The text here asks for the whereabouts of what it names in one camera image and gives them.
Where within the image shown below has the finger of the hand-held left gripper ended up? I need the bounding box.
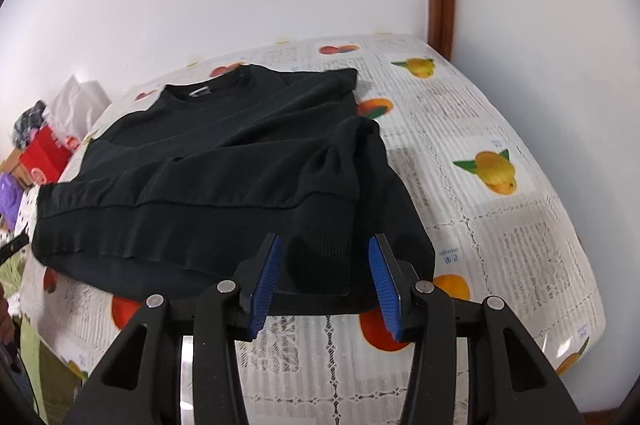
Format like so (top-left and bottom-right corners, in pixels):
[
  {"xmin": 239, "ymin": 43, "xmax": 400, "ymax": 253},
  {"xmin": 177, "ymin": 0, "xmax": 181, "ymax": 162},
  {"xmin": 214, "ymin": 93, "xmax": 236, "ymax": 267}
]
[{"xmin": 0, "ymin": 232, "xmax": 28, "ymax": 264}]

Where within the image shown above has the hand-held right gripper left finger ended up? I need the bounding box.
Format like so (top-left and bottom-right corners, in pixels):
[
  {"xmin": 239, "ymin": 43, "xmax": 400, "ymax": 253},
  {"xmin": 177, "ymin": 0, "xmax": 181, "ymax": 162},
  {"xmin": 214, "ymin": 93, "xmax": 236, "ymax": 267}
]
[{"xmin": 62, "ymin": 232, "xmax": 286, "ymax": 425}]

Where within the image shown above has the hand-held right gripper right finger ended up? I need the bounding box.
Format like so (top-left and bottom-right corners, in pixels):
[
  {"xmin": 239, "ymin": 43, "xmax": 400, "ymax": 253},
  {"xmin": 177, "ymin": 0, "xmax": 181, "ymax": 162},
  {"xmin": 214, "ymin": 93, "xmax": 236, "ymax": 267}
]
[{"xmin": 367, "ymin": 232, "xmax": 571, "ymax": 425}]

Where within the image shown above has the black sweatshirt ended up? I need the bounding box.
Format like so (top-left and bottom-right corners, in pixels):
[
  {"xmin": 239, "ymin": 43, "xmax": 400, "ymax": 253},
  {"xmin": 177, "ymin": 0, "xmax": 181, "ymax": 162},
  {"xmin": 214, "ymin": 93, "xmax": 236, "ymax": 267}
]
[{"xmin": 31, "ymin": 64, "xmax": 436, "ymax": 316}]

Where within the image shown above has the person's left hand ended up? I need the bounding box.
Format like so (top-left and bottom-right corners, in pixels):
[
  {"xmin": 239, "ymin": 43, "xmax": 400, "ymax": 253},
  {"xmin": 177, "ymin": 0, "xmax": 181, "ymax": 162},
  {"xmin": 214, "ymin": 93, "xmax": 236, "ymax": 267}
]
[{"xmin": 0, "ymin": 285, "xmax": 17, "ymax": 342}]

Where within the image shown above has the white flower-print pillow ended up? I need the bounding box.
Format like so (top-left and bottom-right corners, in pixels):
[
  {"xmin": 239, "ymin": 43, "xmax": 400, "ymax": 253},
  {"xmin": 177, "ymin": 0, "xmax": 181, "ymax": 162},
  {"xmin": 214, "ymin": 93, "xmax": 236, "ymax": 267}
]
[{"xmin": 9, "ymin": 185, "xmax": 42, "ymax": 238}]

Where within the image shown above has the purple cloth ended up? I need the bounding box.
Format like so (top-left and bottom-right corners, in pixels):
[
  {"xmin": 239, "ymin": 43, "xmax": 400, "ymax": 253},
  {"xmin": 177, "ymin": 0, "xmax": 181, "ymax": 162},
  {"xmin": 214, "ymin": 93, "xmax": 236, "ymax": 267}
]
[{"xmin": 0, "ymin": 172, "xmax": 26, "ymax": 222}]

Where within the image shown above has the red paper bag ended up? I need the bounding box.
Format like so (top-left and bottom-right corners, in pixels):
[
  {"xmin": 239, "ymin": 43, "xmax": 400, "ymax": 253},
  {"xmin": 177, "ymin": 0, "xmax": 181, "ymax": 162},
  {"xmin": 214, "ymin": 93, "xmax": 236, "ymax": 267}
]
[{"xmin": 19, "ymin": 125, "xmax": 81, "ymax": 186}]

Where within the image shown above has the fruit-print tablecloth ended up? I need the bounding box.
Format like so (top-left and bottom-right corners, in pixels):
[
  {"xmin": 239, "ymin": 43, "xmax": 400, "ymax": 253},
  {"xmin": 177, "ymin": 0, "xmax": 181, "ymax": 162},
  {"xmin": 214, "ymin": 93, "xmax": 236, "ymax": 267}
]
[{"xmin": 17, "ymin": 32, "xmax": 606, "ymax": 425}]

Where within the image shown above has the checked grey cloth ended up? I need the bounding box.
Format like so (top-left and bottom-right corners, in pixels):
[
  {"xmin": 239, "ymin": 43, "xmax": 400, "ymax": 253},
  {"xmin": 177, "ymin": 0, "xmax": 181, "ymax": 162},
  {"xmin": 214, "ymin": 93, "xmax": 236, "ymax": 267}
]
[{"xmin": 12, "ymin": 101, "xmax": 48, "ymax": 150}]

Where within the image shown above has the green blanket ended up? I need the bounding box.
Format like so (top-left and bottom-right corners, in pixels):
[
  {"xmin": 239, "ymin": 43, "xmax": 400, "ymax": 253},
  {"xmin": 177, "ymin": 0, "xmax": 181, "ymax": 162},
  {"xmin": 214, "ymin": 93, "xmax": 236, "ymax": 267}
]
[{"xmin": 0, "ymin": 250, "xmax": 78, "ymax": 425}]

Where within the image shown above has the white plastic shopping bag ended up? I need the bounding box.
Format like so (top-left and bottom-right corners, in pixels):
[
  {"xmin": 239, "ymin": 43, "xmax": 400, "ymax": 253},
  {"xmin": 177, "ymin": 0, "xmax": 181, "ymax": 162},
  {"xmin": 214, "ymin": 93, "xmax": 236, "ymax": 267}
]
[{"xmin": 50, "ymin": 75, "xmax": 111, "ymax": 130}]

